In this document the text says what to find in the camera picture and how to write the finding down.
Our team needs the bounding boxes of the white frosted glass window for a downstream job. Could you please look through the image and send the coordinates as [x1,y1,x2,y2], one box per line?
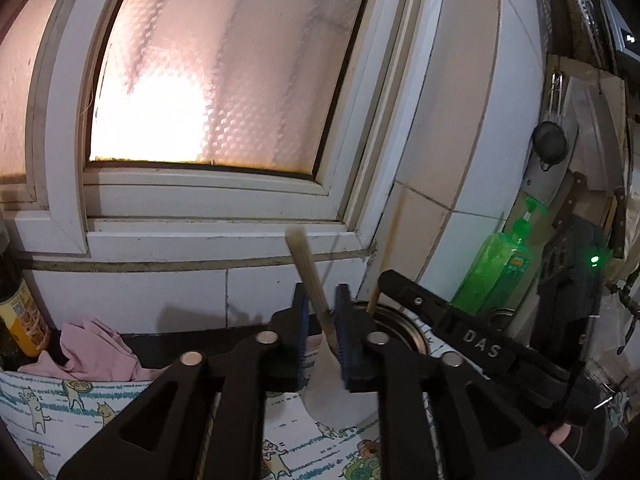
[0,0,431,261]

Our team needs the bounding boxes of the brown handled cleaver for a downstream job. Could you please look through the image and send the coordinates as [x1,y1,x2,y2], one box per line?
[552,170,588,231]

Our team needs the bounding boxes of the round steel tray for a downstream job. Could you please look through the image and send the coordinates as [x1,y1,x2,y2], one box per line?
[555,0,616,76]

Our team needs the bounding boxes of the metal bowl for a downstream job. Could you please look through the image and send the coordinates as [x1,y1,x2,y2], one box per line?
[480,305,516,323]

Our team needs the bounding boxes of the black mesh strainer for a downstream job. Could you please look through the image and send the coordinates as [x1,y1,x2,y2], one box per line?
[531,72,570,173]

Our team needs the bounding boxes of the wooden cutting board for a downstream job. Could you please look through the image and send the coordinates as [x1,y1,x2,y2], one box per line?
[545,55,628,201]

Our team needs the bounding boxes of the cat print table cover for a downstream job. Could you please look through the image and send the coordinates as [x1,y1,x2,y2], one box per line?
[0,332,496,480]

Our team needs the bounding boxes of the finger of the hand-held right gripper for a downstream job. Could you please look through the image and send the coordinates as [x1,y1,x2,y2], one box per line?
[379,269,517,377]

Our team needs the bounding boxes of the white spatula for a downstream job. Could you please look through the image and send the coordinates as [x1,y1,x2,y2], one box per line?
[285,227,382,427]

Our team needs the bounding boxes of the round metal can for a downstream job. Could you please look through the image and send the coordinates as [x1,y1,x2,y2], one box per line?
[350,300,431,356]

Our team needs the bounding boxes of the pink cloth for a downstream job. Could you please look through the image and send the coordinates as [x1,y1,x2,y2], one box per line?
[17,317,171,383]

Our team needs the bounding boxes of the dark appliance with display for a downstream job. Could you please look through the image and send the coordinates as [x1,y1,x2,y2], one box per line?
[600,0,640,61]

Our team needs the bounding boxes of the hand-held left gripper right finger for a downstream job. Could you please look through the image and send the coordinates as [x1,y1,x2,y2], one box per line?
[334,283,583,480]

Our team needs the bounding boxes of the yellow label sauce bottle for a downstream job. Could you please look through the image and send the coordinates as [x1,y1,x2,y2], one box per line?
[0,220,51,358]

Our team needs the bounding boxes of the green dish soap bottle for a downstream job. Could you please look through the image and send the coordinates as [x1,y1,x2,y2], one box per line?
[450,197,533,317]

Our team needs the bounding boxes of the dark handled knife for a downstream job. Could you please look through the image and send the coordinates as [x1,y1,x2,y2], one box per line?
[610,187,628,261]

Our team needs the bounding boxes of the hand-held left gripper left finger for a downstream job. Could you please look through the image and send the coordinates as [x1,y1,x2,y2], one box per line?
[56,282,313,480]

